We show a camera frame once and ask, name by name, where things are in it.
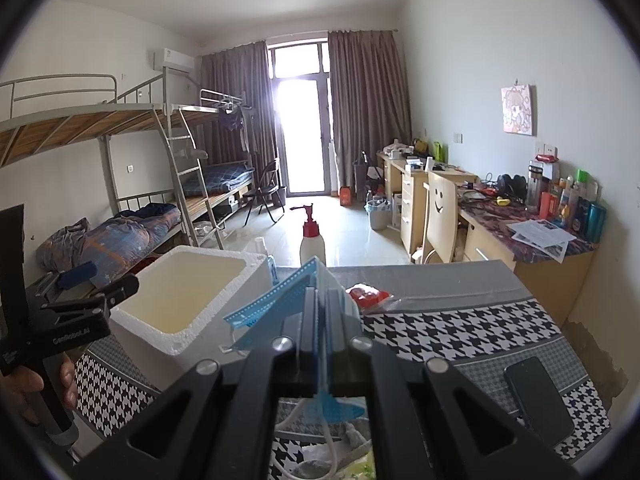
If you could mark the blue face mask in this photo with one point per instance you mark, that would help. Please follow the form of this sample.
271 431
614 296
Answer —
272 304

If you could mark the houndstooth table cloth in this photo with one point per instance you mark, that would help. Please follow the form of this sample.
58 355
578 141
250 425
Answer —
440 330

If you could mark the dark blue folded quilt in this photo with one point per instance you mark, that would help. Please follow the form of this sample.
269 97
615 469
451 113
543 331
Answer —
217 177

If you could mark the plain wooden desk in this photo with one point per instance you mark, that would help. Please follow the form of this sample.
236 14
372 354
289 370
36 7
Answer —
412 210

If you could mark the wooden chair smiley face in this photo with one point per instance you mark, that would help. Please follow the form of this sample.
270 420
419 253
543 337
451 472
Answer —
440 215

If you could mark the white air conditioner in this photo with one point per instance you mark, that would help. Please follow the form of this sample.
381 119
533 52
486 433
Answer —
172 59

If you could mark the wooden desk patterned cover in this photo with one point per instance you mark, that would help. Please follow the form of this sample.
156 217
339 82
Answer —
500 240

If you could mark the purple grey blanket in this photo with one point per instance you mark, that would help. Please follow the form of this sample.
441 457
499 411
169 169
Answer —
60 247

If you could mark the white foam box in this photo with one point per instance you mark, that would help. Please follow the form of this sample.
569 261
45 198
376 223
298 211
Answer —
150 332

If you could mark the white pump bottle red cap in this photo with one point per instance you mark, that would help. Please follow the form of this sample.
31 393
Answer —
312 245

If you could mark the brown curtain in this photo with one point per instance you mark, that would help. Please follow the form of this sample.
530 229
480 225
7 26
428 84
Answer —
370 110
235 110

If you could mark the row of toiletry bottles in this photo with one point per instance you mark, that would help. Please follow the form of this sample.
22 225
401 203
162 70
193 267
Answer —
570 200

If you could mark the white blue tube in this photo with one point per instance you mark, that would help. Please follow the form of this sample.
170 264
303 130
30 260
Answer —
272 270

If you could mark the black headphones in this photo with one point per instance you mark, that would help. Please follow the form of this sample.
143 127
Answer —
512 186

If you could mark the printed paper sheets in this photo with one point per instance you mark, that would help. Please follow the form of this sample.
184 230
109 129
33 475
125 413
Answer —
542 235

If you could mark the red packet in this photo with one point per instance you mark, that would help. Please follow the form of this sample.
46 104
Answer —
365 296

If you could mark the hanging dark clothes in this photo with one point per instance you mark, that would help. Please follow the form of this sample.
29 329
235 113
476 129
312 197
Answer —
235 120

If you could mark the black folding chair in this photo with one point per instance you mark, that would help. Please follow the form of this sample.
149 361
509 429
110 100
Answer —
267 190

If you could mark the white bucket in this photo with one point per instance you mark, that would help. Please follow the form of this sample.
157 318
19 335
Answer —
378 215

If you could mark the small grey metal bunk bed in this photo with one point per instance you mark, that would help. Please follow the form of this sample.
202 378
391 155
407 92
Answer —
210 110

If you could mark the black smartphone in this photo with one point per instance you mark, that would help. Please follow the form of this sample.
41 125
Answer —
537 402

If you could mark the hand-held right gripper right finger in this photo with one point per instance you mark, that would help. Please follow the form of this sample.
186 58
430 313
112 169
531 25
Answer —
341 332

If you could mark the wall poster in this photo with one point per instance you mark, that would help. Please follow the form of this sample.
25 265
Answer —
519 110

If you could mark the blue plaid quilt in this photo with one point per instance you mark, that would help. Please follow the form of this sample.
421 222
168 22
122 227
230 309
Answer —
125 235

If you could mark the yellow green cloth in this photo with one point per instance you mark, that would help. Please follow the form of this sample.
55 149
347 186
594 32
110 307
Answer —
357 471

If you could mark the orange bag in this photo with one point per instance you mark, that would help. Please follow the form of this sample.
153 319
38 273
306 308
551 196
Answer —
346 196

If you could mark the large grey metal bunk bed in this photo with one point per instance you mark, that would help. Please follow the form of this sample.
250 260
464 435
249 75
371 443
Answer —
125 120

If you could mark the person's left hand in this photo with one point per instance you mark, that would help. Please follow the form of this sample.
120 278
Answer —
20 395

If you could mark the green box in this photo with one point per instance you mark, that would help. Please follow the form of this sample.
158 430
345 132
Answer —
439 151

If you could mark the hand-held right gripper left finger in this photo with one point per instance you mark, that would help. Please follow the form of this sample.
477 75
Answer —
304 332

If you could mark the grey cloth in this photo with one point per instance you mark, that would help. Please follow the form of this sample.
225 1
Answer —
347 435

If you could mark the glass balcony door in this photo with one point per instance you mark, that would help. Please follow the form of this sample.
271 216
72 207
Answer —
300 135

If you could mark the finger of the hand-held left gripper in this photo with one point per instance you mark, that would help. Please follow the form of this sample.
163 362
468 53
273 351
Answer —
77 275
120 287

